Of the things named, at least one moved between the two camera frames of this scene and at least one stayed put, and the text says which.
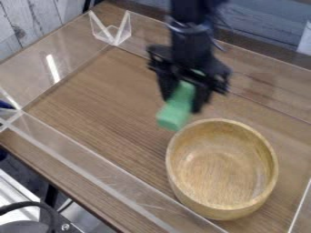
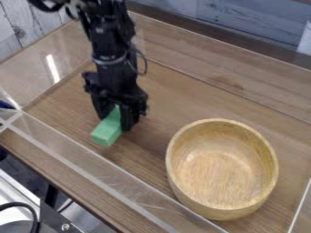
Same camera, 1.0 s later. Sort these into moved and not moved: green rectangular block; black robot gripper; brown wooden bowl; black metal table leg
Moved: black robot gripper; green rectangular block
Not moved: black metal table leg; brown wooden bowl
